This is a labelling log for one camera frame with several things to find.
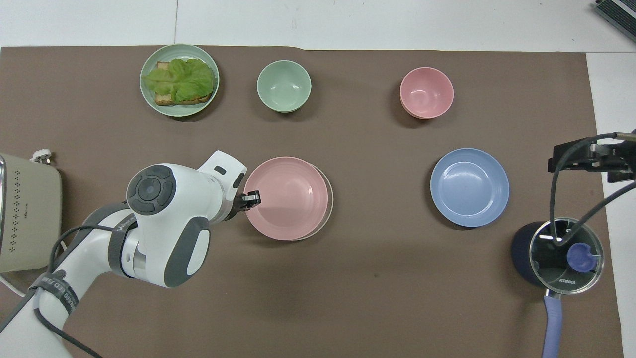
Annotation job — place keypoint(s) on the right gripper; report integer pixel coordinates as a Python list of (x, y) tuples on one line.
[(621, 169)]

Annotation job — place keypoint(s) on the pink plate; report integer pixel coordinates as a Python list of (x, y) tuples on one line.
[(288, 196)]

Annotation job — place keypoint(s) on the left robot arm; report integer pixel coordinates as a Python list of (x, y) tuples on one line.
[(169, 209)]

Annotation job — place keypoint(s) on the glass lid with blue knob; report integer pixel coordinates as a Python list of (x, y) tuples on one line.
[(546, 268)]

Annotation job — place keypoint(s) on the dark blue pot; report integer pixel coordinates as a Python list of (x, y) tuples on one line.
[(520, 253)]

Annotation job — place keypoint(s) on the blue plate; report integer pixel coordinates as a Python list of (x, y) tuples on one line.
[(469, 188)]

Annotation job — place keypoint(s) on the dark grey box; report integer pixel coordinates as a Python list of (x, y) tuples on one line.
[(618, 12)]

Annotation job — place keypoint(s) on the pink bowl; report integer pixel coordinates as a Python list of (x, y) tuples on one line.
[(426, 92)]

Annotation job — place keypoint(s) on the beige plate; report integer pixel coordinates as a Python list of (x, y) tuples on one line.
[(330, 206)]

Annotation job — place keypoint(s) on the green bowl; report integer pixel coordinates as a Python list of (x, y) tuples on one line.
[(283, 85)]

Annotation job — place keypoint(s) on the green lettuce leaf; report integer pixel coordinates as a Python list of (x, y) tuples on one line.
[(181, 79)]

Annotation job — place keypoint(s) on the toast slice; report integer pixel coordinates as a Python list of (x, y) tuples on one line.
[(166, 100)]

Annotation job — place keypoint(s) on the green plate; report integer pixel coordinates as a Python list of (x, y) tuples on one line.
[(149, 99)]

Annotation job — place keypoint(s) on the white plug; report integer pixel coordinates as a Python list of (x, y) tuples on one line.
[(41, 156)]

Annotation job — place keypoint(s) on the beige toaster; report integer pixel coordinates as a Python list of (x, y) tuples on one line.
[(30, 219)]

